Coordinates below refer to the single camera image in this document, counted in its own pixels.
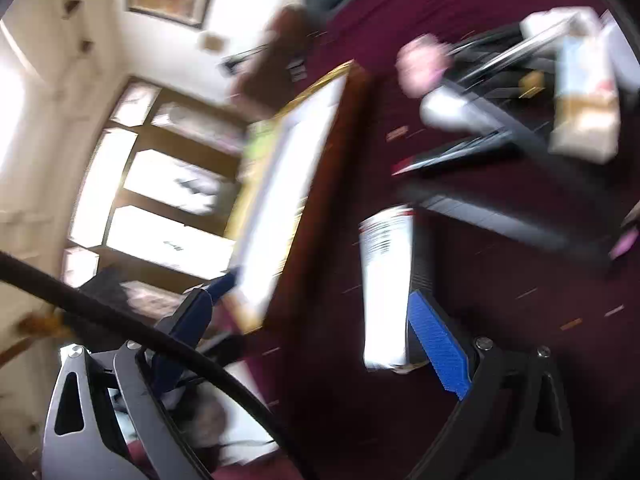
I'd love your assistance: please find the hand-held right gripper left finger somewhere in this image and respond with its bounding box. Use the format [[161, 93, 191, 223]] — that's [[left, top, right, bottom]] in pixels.
[[42, 269, 237, 480]]

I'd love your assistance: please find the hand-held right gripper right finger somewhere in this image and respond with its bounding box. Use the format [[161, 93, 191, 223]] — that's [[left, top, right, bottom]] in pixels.
[[405, 289, 577, 480]]

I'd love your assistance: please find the white box with red label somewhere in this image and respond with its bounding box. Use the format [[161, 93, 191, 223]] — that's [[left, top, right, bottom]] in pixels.
[[358, 204, 417, 373]]

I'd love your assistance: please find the white tray with gold rim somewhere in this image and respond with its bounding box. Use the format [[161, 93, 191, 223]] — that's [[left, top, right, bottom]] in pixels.
[[224, 60, 372, 333]]

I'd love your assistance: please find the wooden door with glass panes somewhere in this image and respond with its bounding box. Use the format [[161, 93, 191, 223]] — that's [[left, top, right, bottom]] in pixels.
[[61, 75, 253, 323]]

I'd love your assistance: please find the floral and green cloth pile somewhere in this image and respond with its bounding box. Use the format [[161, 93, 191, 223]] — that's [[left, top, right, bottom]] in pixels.
[[245, 120, 283, 171]]

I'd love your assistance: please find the pink eraser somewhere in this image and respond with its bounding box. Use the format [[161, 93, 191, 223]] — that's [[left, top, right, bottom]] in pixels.
[[611, 229, 640, 260]]

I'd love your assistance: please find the pink powder puff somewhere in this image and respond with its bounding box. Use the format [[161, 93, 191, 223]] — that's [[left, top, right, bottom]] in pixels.
[[396, 34, 453, 100]]

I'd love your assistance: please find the white and pale blue carton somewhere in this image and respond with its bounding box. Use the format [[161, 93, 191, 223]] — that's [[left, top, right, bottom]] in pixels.
[[546, 7, 623, 165]]

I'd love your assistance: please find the brown armchair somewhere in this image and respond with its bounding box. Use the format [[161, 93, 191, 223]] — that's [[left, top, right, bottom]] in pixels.
[[231, 4, 323, 113]]

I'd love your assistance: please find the black cable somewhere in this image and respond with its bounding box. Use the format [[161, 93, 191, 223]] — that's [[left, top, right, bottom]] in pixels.
[[0, 251, 313, 480]]

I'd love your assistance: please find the small wall plaque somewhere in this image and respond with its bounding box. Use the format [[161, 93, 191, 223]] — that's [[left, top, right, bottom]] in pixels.
[[199, 31, 227, 53]]

